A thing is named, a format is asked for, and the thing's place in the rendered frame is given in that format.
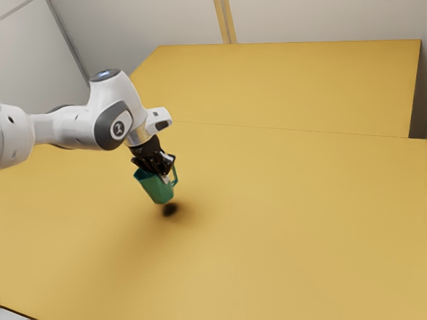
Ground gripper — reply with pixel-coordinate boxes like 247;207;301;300
128;138;177;186

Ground teal faceted mug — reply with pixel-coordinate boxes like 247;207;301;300
133;163;179;205

